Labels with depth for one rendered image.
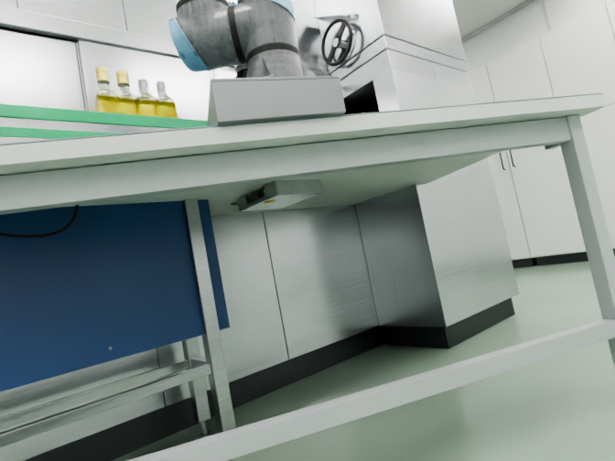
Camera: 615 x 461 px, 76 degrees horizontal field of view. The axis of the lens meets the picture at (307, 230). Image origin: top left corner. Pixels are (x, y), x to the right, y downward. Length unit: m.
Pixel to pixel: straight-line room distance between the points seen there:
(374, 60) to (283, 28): 1.11
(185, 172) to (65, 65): 0.88
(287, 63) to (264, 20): 0.10
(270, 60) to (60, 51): 0.89
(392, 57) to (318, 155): 1.19
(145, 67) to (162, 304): 0.88
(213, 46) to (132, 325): 0.69
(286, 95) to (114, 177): 0.35
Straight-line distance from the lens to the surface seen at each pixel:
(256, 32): 0.92
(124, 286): 1.12
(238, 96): 0.77
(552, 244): 4.48
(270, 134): 0.77
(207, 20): 0.96
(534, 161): 4.50
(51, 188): 0.81
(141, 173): 0.79
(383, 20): 2.04
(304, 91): 0.80
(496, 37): 5.39
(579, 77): 4.47
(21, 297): 1.09
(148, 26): 1.77
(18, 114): 1.18
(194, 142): 0.75
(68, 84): 1.56
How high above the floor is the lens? 0.48
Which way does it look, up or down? 4 degrees up
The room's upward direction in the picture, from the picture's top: 11 degrees counter-clockwise
